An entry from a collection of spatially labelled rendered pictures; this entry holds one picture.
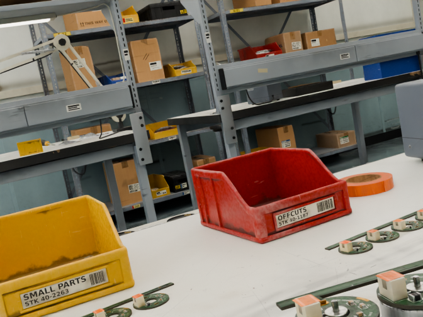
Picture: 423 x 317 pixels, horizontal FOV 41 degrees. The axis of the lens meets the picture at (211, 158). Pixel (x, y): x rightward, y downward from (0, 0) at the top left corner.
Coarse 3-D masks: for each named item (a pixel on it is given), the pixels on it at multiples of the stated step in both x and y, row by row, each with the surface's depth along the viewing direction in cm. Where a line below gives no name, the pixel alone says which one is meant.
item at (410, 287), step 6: (420, 282) 18; (408, 288) 17; (414, 288) 17; (420, 288) 17; (384, 306) 17; (390, 306) 17; (384, 312) 17; (390, 312) 17; (396, 312) 17; (402, 312) 17; (408, 312) 16; (414, 312) 16; (420, 312) 16
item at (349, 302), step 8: (336, 296) 18; (344, 296) 18; (352, 296) 18; (328, 304) 17; (344, 304) 17; (352, 304) 17; (360, 304) 17; (368, 304) 17; (376, 304) 17; (352, 312) 17; (360, 312) 16; (368, 312) 16; (376, 312) 16
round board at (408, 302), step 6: (408, 276) 18; (420, 276) 18; (408, 282) 18; (378, 288) 18; (378, 294) 18; (408, 294) 17; (414, 294) 17; (420, 294) 17; (384, 300) 17; (390, 300) 17; (402, 300) 17; (408, 300) 17; (414, 300) 17; (420, 300) 17; (396, 306) 17; (402, 306) 16; (408, 306) 16; (414, 306) 16; (420, 306) 16
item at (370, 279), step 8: (408, 264) 19; (416, 264) 19; (400, 272) 19; (408, 272) 19; (352, 280) 19; (360, 280) 19; (368, 280) 19; (376, 280) 19; (328, 288) 19; (336, 288) 19; (344, 288) 18; (352, 288) 19; (296, 296) 19; (320, 296) 18; (328, 296) 18; (280, 304) 18; (288, 304) 18
